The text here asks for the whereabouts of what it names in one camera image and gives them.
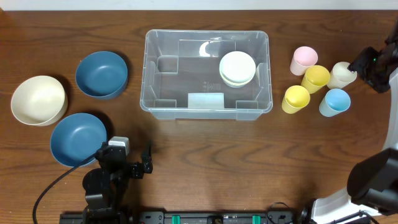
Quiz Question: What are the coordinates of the light blue plastic cup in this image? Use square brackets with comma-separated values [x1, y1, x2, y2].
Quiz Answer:
[319, 88, 351, 117]

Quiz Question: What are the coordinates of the white small bowl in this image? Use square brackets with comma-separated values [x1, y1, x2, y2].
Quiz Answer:
[219, 51, 256, 83]

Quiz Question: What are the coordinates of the dark blue bowl near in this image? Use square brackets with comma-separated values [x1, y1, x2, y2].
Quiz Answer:
[50, 113, 107, 167]

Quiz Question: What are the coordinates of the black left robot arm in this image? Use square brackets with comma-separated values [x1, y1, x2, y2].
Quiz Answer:
[82, 142, 153, 224]

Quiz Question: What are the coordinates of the pink plastic cup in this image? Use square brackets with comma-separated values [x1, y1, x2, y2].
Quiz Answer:
[290, 46, 318, 76]

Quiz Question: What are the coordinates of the yellow small bowl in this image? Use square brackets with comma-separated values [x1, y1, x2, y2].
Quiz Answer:
[220, 73, 251, 85]

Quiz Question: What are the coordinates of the white label in bin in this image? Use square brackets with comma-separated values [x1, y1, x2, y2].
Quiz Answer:
[188, 93, 224, 110]

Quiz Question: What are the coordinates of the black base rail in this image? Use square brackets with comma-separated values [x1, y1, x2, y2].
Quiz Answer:
[58, 210, 312, 224]

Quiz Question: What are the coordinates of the pale grey-blue small bowl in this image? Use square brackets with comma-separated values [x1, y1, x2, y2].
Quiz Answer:
[226, 83, 246, 88]

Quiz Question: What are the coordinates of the yellow plastic cup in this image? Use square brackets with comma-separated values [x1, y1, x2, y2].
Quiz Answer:
[282, 85, 310, 114]

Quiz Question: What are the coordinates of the dark blue bowl far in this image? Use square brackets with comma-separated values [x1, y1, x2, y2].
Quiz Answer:
[75, 51, 129, 100]

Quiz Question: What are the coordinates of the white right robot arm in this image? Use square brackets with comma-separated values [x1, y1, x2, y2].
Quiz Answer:
[295, 27, 397, 223]

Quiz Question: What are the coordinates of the orange-yellow plastic cup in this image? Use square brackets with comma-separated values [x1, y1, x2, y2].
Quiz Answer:
[301, 65, 330, 94]

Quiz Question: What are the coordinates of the clear plastic storage bin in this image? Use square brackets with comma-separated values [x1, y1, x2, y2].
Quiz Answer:
[140, 29, 273, 121]

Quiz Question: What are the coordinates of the dark blue bowl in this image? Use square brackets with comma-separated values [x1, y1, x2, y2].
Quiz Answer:
[50, 113, 107, 167]
[75, 51, 129, 100]

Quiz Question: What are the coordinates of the cream large bowl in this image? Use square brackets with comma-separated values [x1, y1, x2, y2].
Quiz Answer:
[11, 75, 68, 126]

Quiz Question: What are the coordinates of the cream plastic cup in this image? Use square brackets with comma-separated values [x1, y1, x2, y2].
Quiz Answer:
[327, 62, 358, 89]

